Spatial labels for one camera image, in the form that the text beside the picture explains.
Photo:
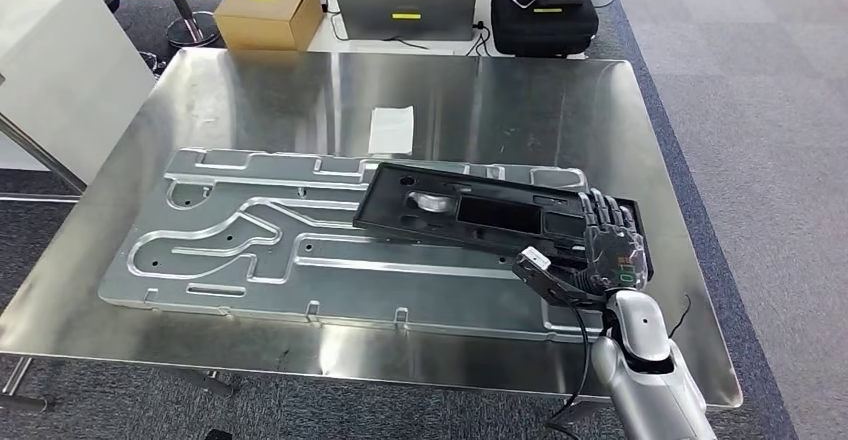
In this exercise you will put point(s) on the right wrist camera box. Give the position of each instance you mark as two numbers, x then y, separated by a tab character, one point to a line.
550	281

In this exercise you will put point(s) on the white paper sheet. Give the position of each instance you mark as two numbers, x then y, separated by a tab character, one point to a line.
391	129

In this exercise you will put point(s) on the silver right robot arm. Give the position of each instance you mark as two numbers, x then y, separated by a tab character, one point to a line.
649	371

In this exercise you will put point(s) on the aluminium jig plate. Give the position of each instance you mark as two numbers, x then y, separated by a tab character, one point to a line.
397	291

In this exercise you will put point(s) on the chrome stanchion post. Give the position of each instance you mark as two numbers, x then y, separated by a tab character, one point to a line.
192	29

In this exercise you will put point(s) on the brown cardboard box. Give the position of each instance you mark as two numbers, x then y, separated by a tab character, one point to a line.
265	13

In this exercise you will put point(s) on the black plastic plate frame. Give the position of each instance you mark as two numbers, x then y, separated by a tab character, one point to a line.
384	218

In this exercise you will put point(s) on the grey laptop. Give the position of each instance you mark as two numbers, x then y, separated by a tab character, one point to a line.
404	0

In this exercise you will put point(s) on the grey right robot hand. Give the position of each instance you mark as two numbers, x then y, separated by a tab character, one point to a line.
616	251

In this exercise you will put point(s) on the stainless steel workbench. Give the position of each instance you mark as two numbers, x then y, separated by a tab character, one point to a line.
497	106

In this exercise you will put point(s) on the black carrying case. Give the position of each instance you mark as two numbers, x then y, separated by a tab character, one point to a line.
543	33

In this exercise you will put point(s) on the white cabinet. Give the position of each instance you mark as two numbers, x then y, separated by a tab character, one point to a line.
66	59

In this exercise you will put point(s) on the white table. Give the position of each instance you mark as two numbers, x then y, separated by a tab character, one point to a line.
318	43

